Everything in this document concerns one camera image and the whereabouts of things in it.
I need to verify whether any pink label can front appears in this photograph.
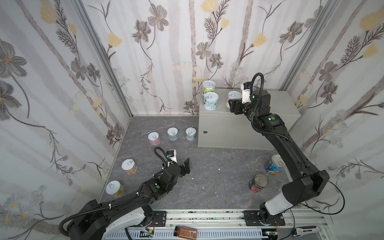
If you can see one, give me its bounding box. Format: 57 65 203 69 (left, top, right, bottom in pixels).
226 91 242 108

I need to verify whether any pink label can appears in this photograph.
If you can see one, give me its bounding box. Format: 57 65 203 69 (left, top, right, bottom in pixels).
226 91 242 108
148 132 161 146

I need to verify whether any teal can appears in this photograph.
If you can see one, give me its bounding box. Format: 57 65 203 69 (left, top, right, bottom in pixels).
204 92 219 111
167 127 179 141
186 127 197 141

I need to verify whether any green label can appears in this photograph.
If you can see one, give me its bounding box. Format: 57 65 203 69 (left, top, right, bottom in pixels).
202 80 216 96

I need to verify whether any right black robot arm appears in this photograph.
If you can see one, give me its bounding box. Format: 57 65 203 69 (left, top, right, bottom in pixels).
229 73 330 226

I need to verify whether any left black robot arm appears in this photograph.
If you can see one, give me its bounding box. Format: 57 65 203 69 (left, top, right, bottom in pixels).
58 147 191 240

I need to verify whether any pink label can back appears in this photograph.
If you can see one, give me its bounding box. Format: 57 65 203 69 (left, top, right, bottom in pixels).
148 132 161 146

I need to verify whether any orange label can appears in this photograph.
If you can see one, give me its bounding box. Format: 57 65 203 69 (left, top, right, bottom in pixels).
121 159 138 175

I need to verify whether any grey metal cabinet box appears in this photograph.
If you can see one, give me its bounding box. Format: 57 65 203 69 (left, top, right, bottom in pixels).
197 89 301 150

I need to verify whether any orange brown bottle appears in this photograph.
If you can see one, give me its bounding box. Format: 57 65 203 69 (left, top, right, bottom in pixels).
174 226 198 240

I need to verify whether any yellow label can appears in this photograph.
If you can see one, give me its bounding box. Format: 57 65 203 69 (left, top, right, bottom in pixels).
105 180 124 198

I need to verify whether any blue label can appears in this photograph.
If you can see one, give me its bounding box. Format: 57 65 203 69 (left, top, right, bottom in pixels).
265 154 286 175

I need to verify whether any red dark label can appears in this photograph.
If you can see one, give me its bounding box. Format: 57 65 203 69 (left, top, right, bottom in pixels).
249 174 269 193

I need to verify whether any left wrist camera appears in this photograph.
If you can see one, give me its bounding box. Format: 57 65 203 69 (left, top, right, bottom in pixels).
166 150 178 164

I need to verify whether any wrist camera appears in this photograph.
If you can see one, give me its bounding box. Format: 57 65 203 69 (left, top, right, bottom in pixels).
166 150 178 164
241 82 252 104

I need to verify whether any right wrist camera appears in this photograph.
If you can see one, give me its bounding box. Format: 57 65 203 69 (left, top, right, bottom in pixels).
241 82 252 104

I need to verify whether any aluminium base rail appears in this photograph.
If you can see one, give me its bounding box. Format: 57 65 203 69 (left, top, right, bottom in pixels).
106 209 334 240

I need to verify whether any white handled tool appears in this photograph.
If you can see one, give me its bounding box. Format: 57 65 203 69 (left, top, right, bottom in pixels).
293 226 321 238

